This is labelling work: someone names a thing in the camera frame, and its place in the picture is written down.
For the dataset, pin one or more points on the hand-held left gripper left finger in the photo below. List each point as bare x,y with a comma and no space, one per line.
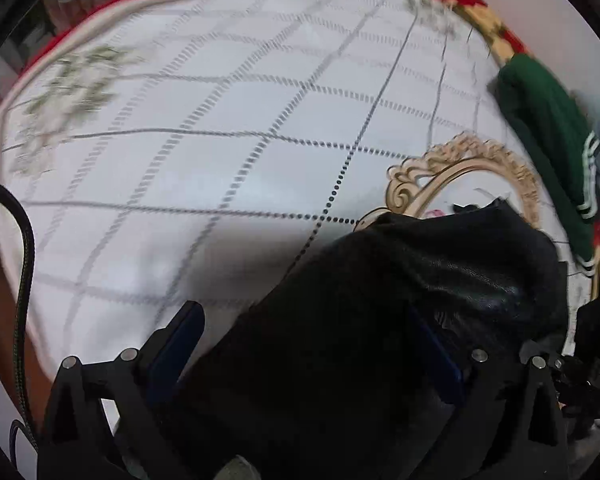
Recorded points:
180,342

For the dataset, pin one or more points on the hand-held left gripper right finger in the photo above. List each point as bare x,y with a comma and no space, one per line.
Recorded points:
442,365

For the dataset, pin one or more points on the black leather jacket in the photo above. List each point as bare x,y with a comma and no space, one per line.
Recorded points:
380,285

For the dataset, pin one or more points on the white diamond pattern cloth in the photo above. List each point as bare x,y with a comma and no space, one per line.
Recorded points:
230,110

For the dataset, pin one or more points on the folded green striped garment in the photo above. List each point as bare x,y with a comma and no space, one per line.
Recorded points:
540,110

